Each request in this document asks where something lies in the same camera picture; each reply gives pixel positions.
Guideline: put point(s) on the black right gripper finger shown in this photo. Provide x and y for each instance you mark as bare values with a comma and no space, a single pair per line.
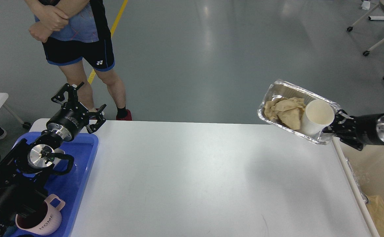
346,136
343,121

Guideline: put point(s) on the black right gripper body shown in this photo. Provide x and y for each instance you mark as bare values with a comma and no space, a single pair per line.
369,130

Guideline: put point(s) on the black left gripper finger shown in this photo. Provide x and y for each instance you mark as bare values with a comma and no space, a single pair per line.
99,117
67,97

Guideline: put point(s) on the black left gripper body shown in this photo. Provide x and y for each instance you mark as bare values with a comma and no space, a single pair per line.
67,123

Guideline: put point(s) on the white paper cup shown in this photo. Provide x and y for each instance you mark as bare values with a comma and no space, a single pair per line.
318,114

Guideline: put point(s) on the aluminium foil tray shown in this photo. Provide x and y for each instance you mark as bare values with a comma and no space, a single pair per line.
281,88

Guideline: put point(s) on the brown paper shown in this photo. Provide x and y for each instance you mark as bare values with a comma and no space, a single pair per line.
288,111

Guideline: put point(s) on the pink home mug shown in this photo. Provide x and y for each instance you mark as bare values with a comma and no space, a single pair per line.
45,220

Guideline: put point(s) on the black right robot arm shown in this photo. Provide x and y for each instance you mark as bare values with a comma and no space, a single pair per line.
357,132

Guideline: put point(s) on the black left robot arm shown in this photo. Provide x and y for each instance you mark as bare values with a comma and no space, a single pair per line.
25,170

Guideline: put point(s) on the blue plastic tray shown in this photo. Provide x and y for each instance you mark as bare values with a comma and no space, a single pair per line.
69,187

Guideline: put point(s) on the beige plastic bin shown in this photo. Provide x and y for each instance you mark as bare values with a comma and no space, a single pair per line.
365,171

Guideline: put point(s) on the person in patterned shirt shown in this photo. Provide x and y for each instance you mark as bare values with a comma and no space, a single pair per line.
75,30

